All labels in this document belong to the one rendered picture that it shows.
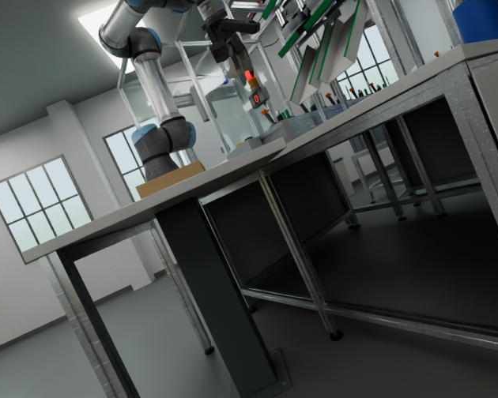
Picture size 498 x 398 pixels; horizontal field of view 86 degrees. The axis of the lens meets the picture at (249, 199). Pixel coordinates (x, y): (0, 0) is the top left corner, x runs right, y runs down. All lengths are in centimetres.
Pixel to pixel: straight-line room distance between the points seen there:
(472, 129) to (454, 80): 11
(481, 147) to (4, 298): 613
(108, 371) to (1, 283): 528
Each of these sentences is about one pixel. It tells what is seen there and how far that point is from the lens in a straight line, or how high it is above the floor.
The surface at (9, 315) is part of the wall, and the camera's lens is 617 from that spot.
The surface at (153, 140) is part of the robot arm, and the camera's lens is 114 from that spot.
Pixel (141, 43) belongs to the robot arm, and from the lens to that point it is 133.
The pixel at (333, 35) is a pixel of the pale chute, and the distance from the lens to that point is 117.
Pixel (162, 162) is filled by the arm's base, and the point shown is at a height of 100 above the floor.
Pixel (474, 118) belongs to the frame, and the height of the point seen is 72.
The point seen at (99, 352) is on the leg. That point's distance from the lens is 86.
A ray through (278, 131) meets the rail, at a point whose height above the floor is 93.
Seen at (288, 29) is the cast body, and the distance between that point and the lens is 115.
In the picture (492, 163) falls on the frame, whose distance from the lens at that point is 74.
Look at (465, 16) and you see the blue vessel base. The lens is 173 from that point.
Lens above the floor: 78
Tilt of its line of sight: 3 degrees down
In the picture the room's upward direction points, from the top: 24 degrees counter-clockwise
